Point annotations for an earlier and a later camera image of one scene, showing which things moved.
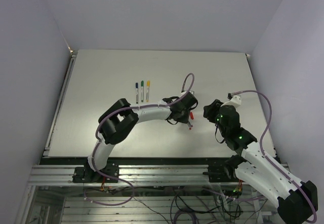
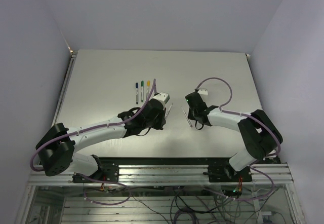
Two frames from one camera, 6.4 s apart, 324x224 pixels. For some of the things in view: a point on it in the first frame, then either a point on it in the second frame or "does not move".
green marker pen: [142, 84] does not move
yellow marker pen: [148, 85] does not move
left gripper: [185, 120] → [162, 121]
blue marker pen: [137, 92] does not move
